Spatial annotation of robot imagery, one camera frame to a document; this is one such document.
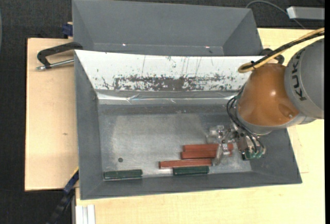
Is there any red-brown flat block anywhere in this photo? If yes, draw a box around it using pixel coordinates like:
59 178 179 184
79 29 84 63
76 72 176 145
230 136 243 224
183 143 234 152
158 158 213 170
180 150 219 160

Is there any grey metal bin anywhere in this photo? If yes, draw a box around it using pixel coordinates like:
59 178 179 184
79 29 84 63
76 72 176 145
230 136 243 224
71 0 303 200

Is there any pale wood board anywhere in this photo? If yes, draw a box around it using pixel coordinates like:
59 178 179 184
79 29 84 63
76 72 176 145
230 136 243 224
24 38 80 192

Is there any dark green flat block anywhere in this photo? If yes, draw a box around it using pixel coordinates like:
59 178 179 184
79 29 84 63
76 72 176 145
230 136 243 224
103 169 143 181
172 165 210 177

